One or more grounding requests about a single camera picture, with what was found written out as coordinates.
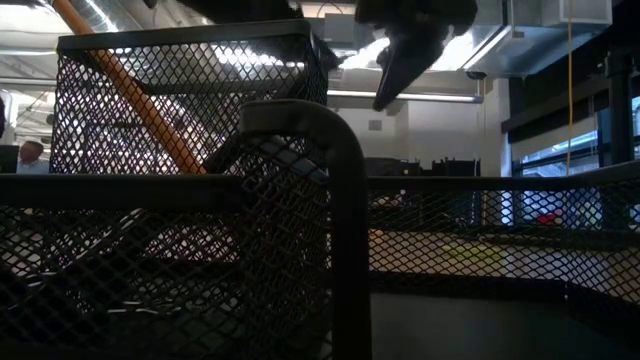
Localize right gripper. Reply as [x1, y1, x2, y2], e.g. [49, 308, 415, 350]
[312, 0, 479, 112]

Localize black mesh desk organizer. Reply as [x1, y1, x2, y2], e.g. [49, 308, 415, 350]
[0, 18, 640, 360]

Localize orange pencil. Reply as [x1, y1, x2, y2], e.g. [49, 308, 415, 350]
[49, 0, 209, 176]

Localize grey ventilation box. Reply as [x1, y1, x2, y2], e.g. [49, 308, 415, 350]
[324, 13, 357, 46]

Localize long fluorescent light strip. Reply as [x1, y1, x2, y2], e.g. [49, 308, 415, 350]
[327, 89, 484, 104]

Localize black equipment rack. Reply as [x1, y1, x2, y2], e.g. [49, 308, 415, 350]
[364, 157, 481, 177]

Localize large window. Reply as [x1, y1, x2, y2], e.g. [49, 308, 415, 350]
[509, 94, 640, 179]

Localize person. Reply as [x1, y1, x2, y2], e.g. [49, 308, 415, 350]
[14, 139, 51, 175]

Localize black monitor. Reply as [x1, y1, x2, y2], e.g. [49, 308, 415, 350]
[0, 144, 20, 174]

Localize large silver air duct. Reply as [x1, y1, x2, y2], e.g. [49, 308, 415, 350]
[462, 0, 614, 79]

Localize black aluminium rig frame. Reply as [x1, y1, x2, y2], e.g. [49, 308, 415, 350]
[602, 47, 637, 236]

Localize silver ribbed ventilation duct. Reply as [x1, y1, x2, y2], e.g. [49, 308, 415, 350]
[69, 0, 211, 31]

